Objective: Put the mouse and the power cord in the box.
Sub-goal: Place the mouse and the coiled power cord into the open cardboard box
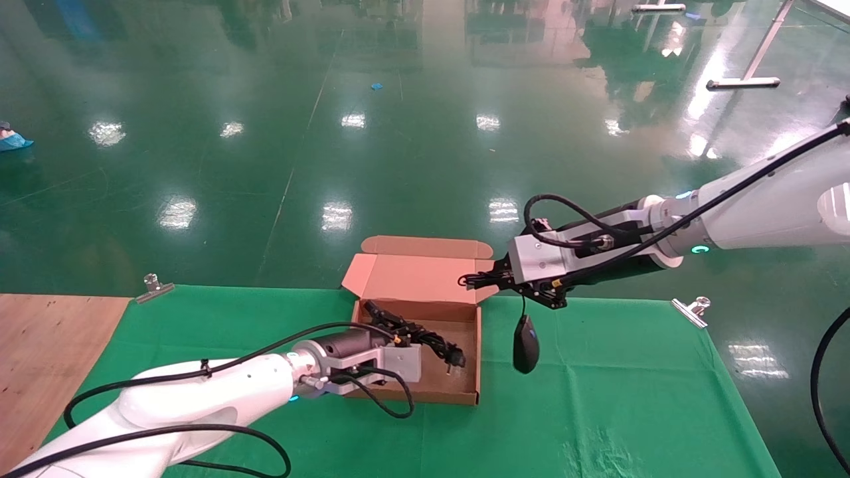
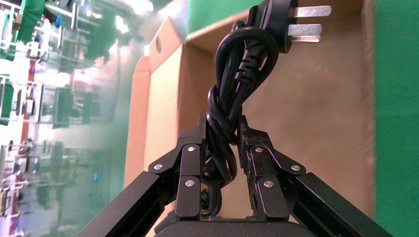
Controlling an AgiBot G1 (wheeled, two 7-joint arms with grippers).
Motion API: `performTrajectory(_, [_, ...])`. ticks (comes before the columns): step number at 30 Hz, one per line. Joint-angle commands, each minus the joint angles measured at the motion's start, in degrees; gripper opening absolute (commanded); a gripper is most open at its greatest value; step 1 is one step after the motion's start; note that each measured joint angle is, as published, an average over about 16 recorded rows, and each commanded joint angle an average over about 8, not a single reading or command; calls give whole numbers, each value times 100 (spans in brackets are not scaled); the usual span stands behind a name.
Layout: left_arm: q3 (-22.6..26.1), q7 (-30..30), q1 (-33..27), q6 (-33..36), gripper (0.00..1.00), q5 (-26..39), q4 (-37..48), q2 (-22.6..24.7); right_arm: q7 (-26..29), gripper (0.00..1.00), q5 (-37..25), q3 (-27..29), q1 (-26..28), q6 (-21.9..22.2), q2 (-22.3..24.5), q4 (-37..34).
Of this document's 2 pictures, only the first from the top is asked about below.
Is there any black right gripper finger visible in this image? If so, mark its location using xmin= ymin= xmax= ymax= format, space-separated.
xmin=458 ymin=262 xmax=515 ymax=293
xmin=515 ymin=280 xmax=569 ymax=311

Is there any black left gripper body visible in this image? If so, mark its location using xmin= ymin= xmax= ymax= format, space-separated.
xmin=322 ymin=329 xmax=394 ymax=364

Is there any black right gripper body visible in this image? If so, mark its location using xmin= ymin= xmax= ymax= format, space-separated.
xmin=564 ymin=247 xmax=668 ymax=296

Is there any black wired computer mouse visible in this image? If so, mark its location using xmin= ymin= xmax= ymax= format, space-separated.
xmin=513 ymin=295 xmax=540 ymax=374

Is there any open brown cardboard box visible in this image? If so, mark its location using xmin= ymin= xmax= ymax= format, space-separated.
xmin=339 ymin=236 xmax=500 ymax=406

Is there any silver binder clip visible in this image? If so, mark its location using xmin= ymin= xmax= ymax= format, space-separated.
xmin=136 ymin=274 xmax=176 ymax=305
xmin=671 ymin=297 xmax=711 ymax=330

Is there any green table cloth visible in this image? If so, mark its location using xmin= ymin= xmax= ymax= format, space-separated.
xmin=40 ymin=285 xmax=784 ymax=478

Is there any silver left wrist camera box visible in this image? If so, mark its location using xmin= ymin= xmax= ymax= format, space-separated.
xmin=327 ymin=344 xmax=423 ymax=396

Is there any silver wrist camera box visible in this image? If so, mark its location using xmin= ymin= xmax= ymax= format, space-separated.
xmin=327 ymin=344 xmax=423 ymax=396
xmin=508 ymin=209 xmax=655 ymax=287

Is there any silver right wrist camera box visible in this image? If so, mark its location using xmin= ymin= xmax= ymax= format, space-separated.
xmin=508 ymin=209 xmax=655 ymax=287

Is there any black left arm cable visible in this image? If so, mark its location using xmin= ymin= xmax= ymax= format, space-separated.
xmin=0 ymin=322 xmax=416 ymax=478

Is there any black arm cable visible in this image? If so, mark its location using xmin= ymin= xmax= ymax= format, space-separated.
xmin=523 ymin=121 xmax=850 ymax=459
xmin=0 ymin=322 xmax=416 ymax=478

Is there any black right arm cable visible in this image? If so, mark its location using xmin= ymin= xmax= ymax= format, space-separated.
xmin=523 ymin=121 xmax=850 ymax=459

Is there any white metal table frame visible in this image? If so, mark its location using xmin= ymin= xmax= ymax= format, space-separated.
xmin=706 ymin=0 xmax=796 ymax=92

